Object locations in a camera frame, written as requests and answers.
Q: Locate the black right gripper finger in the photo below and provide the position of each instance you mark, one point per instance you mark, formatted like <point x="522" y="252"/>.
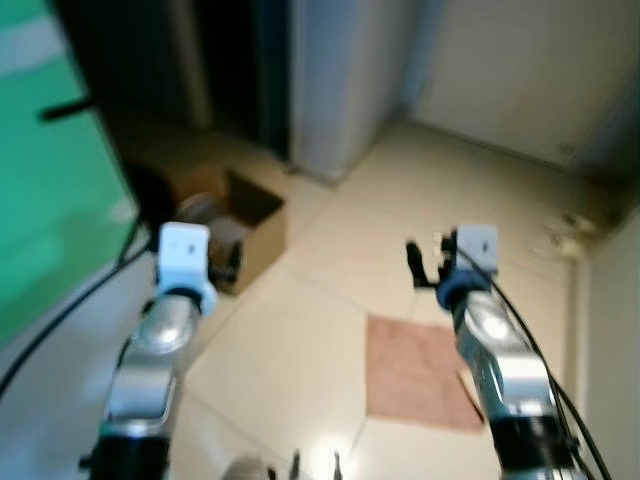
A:
<point x="414" y="262"/>

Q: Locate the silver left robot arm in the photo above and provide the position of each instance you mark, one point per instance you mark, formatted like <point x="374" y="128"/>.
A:
<point x="150" y="350"/>

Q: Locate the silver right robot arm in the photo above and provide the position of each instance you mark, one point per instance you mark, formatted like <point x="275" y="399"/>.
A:
<point x="505" y="370"/>

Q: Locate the brown cardboard box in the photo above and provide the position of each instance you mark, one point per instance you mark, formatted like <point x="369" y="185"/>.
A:
<point x="255" y="225"/>

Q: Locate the pink floor mat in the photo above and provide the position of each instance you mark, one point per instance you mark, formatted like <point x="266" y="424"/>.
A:
<point x="415" y="375"/>

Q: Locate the small white floor clutter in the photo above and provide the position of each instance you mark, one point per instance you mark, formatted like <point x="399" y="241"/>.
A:
<point x="572" y="240"/>

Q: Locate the green board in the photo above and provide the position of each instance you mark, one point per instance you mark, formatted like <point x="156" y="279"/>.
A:
<point x="50" y="200"/>

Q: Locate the white door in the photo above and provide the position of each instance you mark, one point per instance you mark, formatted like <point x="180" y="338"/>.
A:
<point x="345" y="85"/>

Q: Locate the grey robot foot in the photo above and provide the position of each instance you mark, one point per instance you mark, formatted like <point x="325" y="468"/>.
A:
<point x="248" y="468"/>

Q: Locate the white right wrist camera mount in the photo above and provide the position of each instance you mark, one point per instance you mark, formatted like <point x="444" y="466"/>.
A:
<point x="475" y="245"/>

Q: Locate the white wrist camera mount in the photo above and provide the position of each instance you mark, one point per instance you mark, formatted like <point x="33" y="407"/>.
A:
<point x="475" y="245"/>
<point x="184" y="255"/>

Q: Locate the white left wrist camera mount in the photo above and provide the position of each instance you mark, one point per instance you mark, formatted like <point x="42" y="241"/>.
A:
<point x="184" y="255"/>

